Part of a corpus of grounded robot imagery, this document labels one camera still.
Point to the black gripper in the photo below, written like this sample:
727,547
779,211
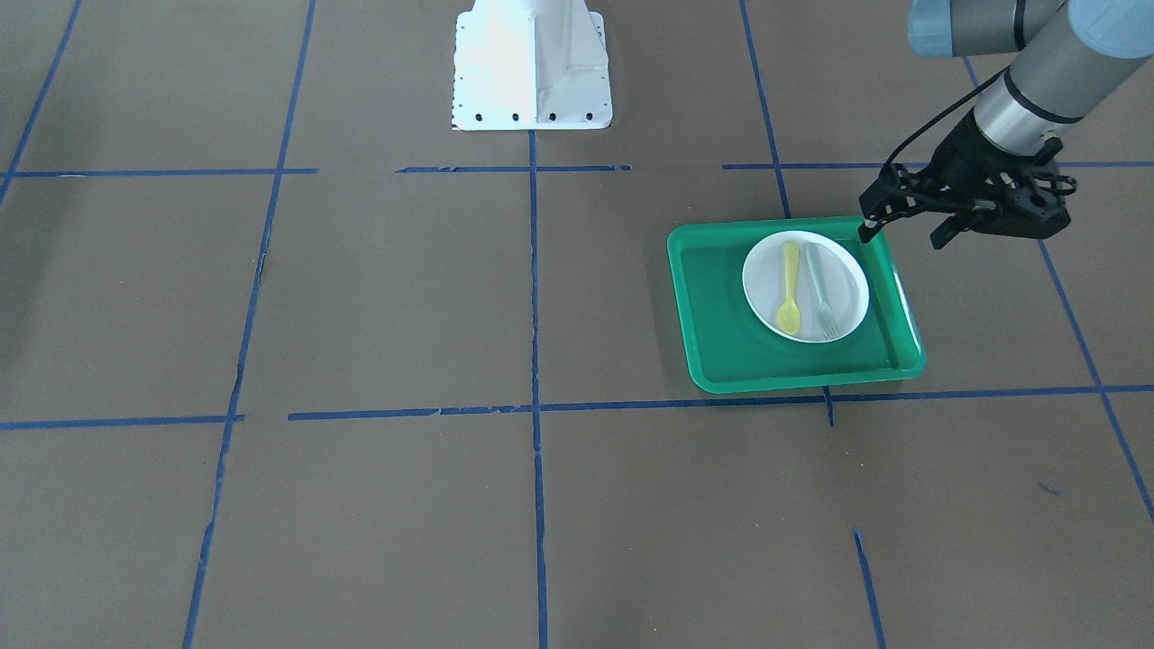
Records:
963,155

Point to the yellow plastic spoon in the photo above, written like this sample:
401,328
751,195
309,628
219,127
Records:
788,314

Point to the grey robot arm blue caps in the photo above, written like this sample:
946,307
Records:
1068,57

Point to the pale green plastic fork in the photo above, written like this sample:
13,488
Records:
824,312

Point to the white round plate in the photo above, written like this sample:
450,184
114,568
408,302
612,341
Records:
761,280

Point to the green plastic tray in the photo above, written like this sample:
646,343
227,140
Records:
729,351

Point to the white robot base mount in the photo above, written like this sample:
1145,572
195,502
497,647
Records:
530,66

